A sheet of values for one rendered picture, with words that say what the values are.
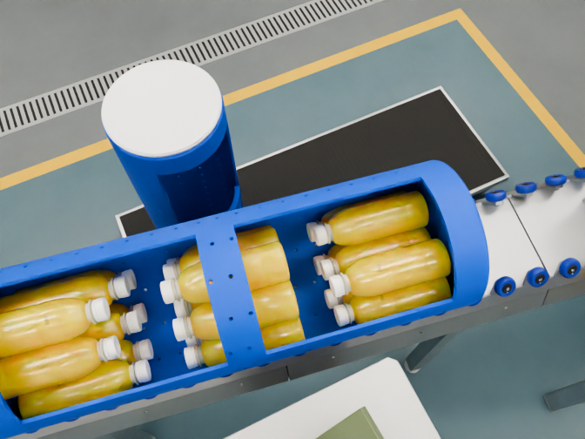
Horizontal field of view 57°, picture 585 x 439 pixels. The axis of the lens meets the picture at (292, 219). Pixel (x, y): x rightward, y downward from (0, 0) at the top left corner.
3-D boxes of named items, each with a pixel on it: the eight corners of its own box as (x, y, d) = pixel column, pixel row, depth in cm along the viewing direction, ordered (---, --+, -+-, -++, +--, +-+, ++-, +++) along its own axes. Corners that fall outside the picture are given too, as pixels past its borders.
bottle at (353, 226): (413, 185, 106) (315, 209, 104) (428, 197, 100) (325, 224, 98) (415, 218, 109) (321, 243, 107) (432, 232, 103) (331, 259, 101)
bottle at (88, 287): (-10, 300, 92) (109, 270, 94) (8, 293, 99) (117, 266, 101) (3, 342, 92) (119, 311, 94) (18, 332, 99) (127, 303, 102)
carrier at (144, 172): (163, 276, 201) (235, 299, 197) (78, 140, 123) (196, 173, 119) (192, 211, 213) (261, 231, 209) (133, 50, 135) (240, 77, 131)
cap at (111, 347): (102, 348, 90) (113, 346, 90) (104, 333, 93) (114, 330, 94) (110, 365, 92) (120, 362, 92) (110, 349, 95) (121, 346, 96)
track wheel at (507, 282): (518, 277, 112) (512, 272, 114) (498, 282, 111) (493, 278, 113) (517, 294, 114) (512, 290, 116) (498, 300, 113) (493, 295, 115)
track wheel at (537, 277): (551, 267, 113) (545, 263, 114) (531, 273, 112) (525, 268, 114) (550, 286, 115) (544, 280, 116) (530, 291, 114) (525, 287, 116)
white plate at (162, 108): (79, 137, 122) (81, 139, 123) (193, 169, 118) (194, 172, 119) (132, 47, 133) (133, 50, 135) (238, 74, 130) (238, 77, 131)
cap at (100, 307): (97, 300, 93) (107, 298, 93) (101, 323, 92) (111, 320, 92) (90, 298, 89) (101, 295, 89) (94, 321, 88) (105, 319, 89)
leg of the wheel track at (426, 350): (422, 370, 200) (472, 324, 144) (407, 374, 200) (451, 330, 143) (416, 355, 203) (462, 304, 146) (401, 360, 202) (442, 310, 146)
